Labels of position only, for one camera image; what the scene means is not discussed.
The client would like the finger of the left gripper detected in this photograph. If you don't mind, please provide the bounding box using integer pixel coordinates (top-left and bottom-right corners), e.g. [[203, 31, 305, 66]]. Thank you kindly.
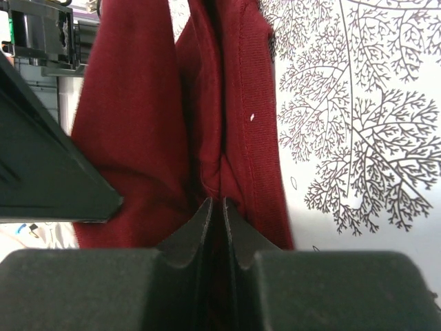
[[1, 56, 123, 223]]

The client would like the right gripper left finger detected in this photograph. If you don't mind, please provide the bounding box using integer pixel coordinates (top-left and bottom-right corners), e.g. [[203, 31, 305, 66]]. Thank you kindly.
[[1, 199, 214, 330]]

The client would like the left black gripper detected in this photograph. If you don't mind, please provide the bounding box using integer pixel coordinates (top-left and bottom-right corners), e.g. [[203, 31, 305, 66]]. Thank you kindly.
[[1, 1, 100, 77]]

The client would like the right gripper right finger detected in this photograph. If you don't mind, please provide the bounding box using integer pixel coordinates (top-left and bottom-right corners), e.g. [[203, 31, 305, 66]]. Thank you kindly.
[[223, 199, 440, 330]]

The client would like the dark red t shirt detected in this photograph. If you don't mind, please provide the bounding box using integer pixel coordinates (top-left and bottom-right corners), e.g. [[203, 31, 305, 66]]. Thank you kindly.
[[72, 1, 293, 249]]

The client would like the floral table mat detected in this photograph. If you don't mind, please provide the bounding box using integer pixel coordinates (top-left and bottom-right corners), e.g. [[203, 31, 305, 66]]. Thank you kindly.
[[167, 1, 440, 301]]

